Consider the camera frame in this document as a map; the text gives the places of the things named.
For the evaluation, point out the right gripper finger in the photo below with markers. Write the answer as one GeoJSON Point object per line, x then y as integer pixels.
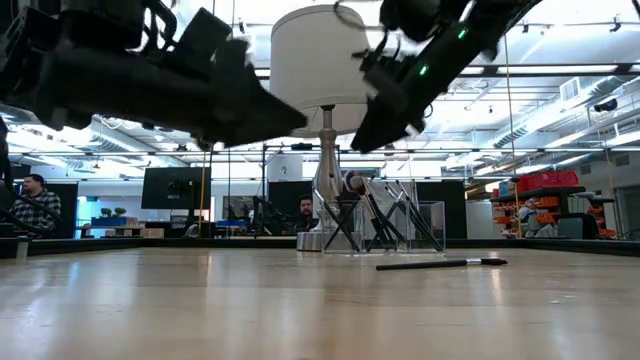
{"type": "Point", "coordinates": [387, 134]}
{"type": "Point", "coordinates": [371, 122]}

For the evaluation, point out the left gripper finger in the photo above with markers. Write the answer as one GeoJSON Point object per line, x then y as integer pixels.
{"type": "Point", "coordinates": [255, 95]}
{"type": "Point", "coordinates": [250, 127]}

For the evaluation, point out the square-head makeup brush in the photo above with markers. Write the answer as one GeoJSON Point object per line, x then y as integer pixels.
{"type": "Point", "coordinates": [425, 264]}

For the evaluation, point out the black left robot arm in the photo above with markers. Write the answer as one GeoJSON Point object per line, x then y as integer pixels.
{"type": "Point", "coordinates": [30, 30]}

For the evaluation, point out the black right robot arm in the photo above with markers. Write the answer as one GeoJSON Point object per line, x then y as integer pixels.
{"type": "Point", "coordinates": [465, 50]}

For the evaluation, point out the white sign board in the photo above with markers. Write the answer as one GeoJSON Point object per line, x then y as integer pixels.
{"type": "Point", "coordinates": [285, 170]}

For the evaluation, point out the white shade silver table lamp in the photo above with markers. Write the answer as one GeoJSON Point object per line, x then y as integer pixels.
{"type": "Point", "coordinates": [315, 60]}

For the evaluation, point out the black partition panel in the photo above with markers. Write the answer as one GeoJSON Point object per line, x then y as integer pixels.
{"type": "Point", "coordinates": [285, 200]}
{"type": "Point", "coordinates": [70, 210]}
{"type": "Point", "coordinates": [456, 215]}

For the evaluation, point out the clear acrylic brush organizer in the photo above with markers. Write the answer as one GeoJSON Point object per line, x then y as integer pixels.
{"type": "Point", "coordinates": [435, 210]}

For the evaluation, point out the person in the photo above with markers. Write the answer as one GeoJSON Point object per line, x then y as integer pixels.
{"type": "Point", "coordinates": [306, 210]}
{"type": "Point", "coordinates": [35, 205]}

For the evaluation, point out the large black display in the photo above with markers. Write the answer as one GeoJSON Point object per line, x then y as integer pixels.
{"type": "Point", "coordinates": [170, 190]}

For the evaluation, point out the white cabinet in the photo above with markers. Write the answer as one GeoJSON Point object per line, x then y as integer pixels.
{"type": "Point", "coordinates": [480, 220]}

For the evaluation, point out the blue box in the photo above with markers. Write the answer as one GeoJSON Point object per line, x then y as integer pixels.
{"type": "Point", "coordinates": [110, 221]}

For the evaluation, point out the long ceiling light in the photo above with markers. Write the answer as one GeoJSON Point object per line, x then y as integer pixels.
{"type": "Point", "coordinates": [555, 69]}

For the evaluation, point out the grey parts-bin cart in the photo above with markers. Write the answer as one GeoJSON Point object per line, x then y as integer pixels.
{"type": "Point", "coordinates": [547, 202]}

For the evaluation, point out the dark office chair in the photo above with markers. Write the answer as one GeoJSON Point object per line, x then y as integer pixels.
{"type": "Point", "coordinates": [575, 227]}

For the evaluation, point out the silver ventilation duct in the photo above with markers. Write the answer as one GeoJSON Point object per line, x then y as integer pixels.
{"type": "Point", "coordinates": [60, 142]}
{"type": "Point", "coordinates": [540, 122]}

